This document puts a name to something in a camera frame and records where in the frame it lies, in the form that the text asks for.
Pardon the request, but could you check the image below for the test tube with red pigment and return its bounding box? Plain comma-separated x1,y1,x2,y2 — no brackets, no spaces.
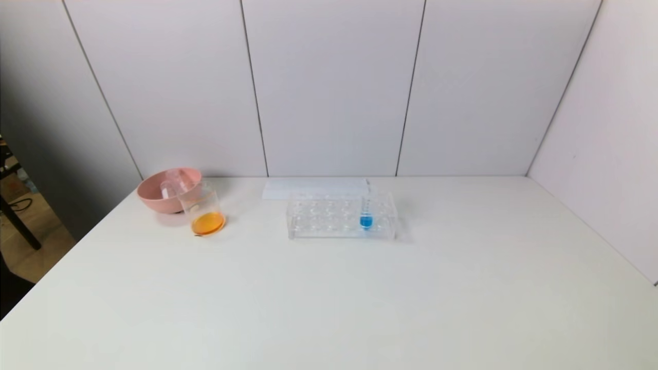
175,171,192,200

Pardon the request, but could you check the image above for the test tube with yellow pigment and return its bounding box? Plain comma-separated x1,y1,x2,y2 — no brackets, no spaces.
160,170,180,200

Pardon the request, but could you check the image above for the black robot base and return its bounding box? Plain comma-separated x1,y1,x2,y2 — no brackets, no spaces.
0,253,35,320

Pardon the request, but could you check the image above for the clear plastic test tube rack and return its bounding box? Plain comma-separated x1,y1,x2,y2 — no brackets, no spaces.
286,188,398,242

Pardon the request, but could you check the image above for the test tube with blue pigment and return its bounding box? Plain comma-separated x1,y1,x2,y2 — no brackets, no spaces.
359,179,375,232

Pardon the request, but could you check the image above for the clear glass beaker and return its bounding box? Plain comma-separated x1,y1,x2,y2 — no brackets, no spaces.
177,180,226,237

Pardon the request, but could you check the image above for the white paper sheet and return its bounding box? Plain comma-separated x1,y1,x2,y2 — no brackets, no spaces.
262,177,371,200

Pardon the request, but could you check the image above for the pink plastic bowl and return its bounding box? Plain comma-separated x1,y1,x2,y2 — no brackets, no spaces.
136,167,203,214

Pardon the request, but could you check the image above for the black slanted stand leg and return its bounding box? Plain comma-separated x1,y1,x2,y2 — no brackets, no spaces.
0,195,42,251

